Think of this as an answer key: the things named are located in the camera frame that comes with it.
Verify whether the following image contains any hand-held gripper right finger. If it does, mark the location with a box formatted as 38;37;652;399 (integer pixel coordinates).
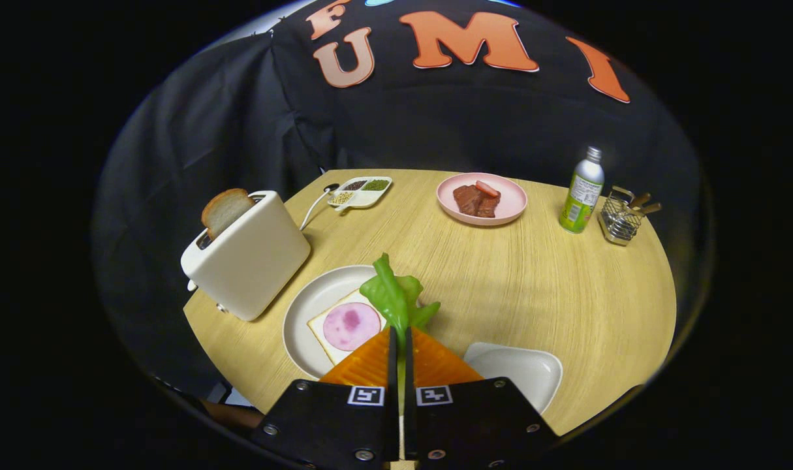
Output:
403;326;560;470

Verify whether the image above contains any wire mesh basket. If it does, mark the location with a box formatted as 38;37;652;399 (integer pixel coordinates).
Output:
598;186;645;246

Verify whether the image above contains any toasted bread slice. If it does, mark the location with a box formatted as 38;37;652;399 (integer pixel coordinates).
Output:
201;188;255;242

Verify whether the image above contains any green lettuce leaf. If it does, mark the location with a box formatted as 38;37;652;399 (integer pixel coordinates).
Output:
360;253;441;412

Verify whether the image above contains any green label metal bottle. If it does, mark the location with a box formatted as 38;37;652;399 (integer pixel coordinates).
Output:
559;146;605;234

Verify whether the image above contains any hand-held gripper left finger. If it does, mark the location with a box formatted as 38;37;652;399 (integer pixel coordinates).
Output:
251;326;401;470

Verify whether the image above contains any pink ham slice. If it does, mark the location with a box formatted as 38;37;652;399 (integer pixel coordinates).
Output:
322;302;382;352

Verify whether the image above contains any white toaster cable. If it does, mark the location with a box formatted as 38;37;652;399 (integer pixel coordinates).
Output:
300;186;335;231

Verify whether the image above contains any pink plate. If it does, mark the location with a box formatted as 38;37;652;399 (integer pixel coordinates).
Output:
436;172;528;227

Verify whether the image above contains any round white plate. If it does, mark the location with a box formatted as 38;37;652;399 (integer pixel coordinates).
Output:
283;264;429;380

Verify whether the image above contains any white divided dish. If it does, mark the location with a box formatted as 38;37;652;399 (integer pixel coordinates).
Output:
327;176;393;214

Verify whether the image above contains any white toaster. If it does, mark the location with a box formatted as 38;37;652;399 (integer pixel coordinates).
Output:
180;190;311;322

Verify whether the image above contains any white bread slice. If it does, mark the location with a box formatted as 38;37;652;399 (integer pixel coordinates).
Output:
307;289;390;366

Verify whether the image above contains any rounded square white plate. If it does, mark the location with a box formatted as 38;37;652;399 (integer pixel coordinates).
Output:
463;341;563;416

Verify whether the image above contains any black backdrop cloth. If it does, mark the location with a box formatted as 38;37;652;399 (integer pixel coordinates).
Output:
93;0;704;405

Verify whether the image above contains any brown meat slice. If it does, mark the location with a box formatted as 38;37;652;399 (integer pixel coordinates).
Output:
453;185;501;219

